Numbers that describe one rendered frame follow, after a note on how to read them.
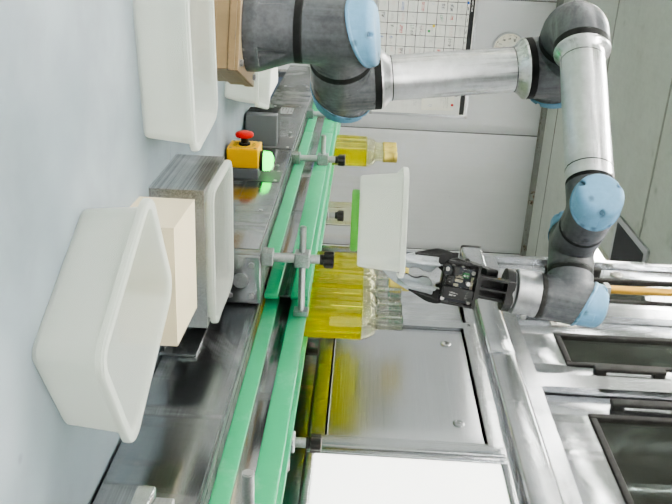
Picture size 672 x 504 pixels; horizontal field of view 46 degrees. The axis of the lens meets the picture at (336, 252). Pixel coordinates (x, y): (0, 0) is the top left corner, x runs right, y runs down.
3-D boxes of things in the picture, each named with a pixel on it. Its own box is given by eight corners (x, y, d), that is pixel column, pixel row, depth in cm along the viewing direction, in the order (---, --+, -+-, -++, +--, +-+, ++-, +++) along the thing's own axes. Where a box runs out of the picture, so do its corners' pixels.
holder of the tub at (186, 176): (158, 356, 122) (208, 359, 121) (148, 187, 111) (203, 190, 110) (182, 305, 137) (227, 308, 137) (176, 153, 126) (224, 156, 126)
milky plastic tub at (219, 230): (159, 327, 119) (216, 330, 119) (151, 187, 110) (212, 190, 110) (184, 278, 135) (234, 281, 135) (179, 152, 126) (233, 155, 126)
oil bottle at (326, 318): (261, 335, 147) (376, 342, 146) (262, 309, 144) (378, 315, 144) (265, 321, 152) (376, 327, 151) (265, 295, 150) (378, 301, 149)
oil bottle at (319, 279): (269, 306, 157) (376, 312, 157) (269, 280, 155) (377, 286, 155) (272, 293, 162) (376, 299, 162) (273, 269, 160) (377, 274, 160)
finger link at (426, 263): (387, 249, 126) (444, 260, 126) (386, 246, 132) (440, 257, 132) (384, 268, 126) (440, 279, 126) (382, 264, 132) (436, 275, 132)
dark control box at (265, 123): (243, 144, 198) (276, 146, 197) (243, 113, 194) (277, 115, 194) (248, 136, 205) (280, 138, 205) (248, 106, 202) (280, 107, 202)
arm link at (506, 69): (306, 31, 146) (597, 11, 147) (310, 82, 159) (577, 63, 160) (309, 83, 141) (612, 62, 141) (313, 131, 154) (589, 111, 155)
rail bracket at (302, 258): (260, 315, 139) (331, 319, 139) (261, 227, 132) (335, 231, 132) (263, 307, 142) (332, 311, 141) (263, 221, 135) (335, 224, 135)
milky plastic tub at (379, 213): (353, 163, 120) (410, 166, 120) (353, 171, 142) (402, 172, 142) (348, 277, 121) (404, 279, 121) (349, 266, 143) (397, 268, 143)
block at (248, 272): (221, 304, 138) (260, 306, 138) (220, 255, 134) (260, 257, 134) (224, 295, 142) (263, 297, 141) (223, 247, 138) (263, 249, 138)
